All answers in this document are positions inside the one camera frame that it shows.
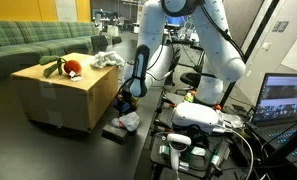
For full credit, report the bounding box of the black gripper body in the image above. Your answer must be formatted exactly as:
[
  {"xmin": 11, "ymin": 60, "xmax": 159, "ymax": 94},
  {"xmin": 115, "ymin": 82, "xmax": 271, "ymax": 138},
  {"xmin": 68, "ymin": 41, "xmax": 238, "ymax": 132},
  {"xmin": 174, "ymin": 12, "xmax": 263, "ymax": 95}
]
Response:
[{"xmin": 119, "ymin": 85, "xmax": 134, "ymax": 104}]

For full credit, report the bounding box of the brown plush toy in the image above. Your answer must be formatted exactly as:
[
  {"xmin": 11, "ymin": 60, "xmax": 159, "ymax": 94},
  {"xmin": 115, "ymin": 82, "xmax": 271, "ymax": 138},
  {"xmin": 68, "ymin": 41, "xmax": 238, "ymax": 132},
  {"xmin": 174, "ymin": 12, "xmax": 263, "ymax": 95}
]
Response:
[{"xmin": 116, "ymin": 94, "xmax": 140, "ymax": 112}]

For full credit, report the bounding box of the white plastic bag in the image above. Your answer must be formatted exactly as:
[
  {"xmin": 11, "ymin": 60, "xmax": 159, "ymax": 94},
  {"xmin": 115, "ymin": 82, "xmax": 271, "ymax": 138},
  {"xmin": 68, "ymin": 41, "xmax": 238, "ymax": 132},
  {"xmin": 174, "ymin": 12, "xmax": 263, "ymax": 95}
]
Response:
[{"xmin": 111, "ymin": 111, "xmax": 141, "ymax": 132}]

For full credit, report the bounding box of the white towel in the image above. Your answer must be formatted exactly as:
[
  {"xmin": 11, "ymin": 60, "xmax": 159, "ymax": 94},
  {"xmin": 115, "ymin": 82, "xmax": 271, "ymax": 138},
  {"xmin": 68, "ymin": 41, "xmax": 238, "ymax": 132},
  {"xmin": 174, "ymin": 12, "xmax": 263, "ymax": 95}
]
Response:
[{"xmin": 89, "ymin": 50, "xmax": 126, "ymax": 70}]

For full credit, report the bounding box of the red plush with green leaves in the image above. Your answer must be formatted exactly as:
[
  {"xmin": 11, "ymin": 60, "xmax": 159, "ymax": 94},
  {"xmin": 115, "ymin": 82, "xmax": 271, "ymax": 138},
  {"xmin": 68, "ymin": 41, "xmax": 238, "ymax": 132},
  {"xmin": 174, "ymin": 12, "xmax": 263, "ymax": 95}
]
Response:
[{"xmin": 38, "ymin": 54, "xmax": 84, "ymax": 83}]

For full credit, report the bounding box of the large cardboard box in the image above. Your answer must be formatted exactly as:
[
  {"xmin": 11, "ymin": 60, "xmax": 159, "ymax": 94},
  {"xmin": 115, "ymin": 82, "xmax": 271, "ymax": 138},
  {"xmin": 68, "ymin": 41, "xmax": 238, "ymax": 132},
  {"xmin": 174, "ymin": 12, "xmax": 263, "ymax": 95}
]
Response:
[{"xmin": 10, "ymin": 53, "xmax": 120, "ymax": 133}]

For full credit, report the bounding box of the black rectangular block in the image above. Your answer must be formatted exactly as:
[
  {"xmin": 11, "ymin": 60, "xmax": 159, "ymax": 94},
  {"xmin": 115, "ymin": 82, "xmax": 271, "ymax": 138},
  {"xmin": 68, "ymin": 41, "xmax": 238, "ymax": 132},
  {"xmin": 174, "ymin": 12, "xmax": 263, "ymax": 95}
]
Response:
[{"xmin": 102, "ymin": 123, "xmax": 128, "ymax": 143}]

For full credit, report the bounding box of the small yellow green bottle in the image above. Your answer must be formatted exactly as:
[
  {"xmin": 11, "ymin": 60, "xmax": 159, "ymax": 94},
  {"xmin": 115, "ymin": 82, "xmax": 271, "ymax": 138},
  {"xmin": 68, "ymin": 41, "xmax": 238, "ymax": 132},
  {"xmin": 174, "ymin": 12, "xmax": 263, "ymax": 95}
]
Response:
[{"xmin": 183, "ymin": 90, "xmax": 196, "ymax": 104}]

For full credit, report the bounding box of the white VR controller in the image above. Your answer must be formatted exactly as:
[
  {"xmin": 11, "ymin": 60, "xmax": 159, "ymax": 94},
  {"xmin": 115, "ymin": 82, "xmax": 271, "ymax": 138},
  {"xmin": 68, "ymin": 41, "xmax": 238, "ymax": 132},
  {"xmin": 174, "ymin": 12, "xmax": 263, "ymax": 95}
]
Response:
[{"xmin": 166, "ymin": 133, "xmax": 192, "ymax": 174}]

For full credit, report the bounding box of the white VR headset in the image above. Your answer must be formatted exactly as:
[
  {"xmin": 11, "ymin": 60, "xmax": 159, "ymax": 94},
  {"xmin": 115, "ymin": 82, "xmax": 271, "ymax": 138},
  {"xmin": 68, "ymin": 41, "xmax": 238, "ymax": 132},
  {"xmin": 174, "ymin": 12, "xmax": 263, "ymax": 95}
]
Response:
[{"xmin": 171, "ymin": 102, "xmax": 224, "ymax": 134}]

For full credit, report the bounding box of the black handheld tool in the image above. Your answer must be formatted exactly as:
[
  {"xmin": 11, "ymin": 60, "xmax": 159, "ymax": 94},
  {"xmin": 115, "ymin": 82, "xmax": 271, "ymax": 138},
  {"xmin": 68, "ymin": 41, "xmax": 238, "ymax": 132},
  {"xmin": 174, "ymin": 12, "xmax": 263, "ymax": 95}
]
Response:
[{"xmin": 204, "ymin": 139, "xmax": 231, "ymax": 179}]

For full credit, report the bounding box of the clear plastic bag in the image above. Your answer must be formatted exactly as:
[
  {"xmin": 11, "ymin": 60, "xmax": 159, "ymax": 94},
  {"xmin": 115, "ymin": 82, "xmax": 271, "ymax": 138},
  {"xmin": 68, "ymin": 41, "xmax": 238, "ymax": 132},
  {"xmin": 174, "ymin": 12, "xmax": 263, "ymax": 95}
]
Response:
[{"xmin": 221, "ymin": 111, "xmax": 245, "ymax": 129}]

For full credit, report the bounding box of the green plaid sofa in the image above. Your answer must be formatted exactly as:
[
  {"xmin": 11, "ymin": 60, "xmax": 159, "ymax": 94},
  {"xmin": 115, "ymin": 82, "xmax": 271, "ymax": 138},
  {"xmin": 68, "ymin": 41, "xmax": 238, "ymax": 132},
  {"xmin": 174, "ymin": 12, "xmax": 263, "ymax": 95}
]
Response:
[{"xmin": 0, "ymin": 20, "xmax": 101, "ymax": 83}]

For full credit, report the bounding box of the black metal pole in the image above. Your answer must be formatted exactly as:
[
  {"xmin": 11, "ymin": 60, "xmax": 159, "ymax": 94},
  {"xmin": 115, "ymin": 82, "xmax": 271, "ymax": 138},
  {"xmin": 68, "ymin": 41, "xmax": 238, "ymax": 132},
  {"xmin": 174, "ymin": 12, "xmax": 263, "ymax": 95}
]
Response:
[{"xmin": 219, "ymin": 0, "xmax": 281, "ymax": 108}]

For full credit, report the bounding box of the open black laptop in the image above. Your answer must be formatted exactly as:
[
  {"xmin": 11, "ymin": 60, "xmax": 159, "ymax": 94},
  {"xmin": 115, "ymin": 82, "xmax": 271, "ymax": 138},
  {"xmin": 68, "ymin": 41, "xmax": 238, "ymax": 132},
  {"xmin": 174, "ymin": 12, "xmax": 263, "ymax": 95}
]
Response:
[{"xmin": 246, "ymin": 72, "xmax": 297, "ymax": 159}]

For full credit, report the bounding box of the white cable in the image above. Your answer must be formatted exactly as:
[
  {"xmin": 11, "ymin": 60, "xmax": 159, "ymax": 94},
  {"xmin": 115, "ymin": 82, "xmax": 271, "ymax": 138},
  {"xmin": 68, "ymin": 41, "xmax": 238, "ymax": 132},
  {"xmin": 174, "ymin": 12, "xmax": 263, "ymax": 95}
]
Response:
[{"xmin": 226, "ymin": 128, "xmax": 256, "ymax": 180}]

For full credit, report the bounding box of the grey wall panel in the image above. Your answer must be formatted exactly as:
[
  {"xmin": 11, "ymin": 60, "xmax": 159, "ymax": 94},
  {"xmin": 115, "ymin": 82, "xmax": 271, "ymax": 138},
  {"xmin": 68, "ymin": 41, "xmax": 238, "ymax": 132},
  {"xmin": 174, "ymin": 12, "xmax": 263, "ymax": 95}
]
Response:
[{"xmin": 272, "ymin": 20, "xmax": 290, "ymax": 33}]

